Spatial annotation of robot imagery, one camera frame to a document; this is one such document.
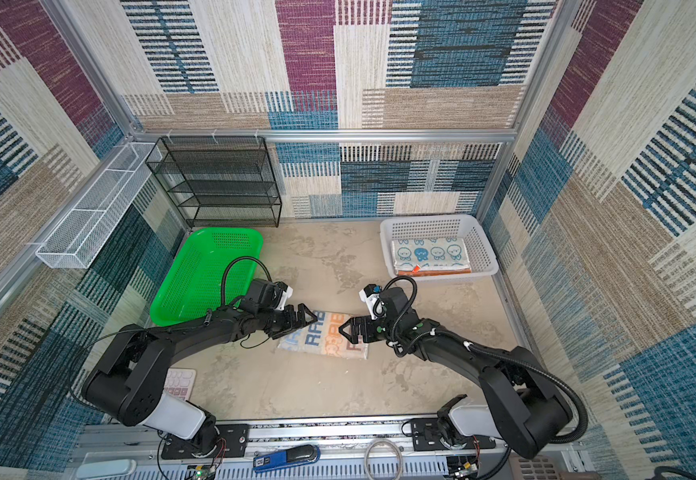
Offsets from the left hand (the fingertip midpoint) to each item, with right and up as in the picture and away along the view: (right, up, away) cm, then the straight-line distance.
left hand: (308, 319), depth 88 cm
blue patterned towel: (+40, +19, +17) cm, 47 cm away
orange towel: (+4, -6, +1) cm, 7 cm away
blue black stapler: (-2, -26, -21) cm, 33 cm away
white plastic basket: (+56, +17, +11) cm, 59 cm away
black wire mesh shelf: (-35, +45, +20) cm, 60 cm away
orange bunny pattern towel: (+35, +13, +14) cm, 39 cm away
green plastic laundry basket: (-40, +8, +12) cm, 42 cm away
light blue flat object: (-43, -29, -20) cm, 55 cm away
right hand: (+13, -3, -4) cm, 14 cm away
